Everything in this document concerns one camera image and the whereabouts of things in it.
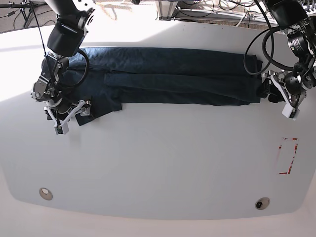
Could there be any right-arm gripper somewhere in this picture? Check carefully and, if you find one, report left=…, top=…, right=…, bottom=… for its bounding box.
left=44, top=98, right=96, bottom=134

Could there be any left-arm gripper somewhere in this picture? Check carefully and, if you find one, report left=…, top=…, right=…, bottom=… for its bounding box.
left=256, top=70, right=316, bottom=120

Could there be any dark blue T-shirt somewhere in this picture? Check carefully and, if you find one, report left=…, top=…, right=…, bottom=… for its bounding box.
left=62, top=47, right=262, bottom=125

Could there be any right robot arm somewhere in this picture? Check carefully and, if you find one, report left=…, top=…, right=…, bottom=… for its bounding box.
left=31, top=0, right=95, bottom=135

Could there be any red tape rectangle marking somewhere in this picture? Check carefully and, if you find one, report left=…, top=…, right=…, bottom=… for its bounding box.
left=276, top=137, right=299, bottom=175

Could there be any left round table grommet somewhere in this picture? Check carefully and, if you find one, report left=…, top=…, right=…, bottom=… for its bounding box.
left=39, top=188, right=53, bottom=201

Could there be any round table grommet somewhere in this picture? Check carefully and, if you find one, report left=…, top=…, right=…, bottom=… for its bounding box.
left=39, top=188, right=53, bottom=201
left=255, top=197, right=270, bottom=210

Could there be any right round table grommet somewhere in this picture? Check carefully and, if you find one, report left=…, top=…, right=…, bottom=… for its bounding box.
left=255, top=197, right=270, bottom=210

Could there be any black tripod stand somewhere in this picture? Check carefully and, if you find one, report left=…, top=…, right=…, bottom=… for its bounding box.
left=0, top=0, right=57, bottom=32

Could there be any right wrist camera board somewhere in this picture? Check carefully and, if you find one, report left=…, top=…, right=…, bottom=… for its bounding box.
left=54, top=126, right=64, bottom=135

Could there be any aluminium frame post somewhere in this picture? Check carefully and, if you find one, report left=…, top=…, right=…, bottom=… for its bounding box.
left=155, top=0, right=178, bottom=21

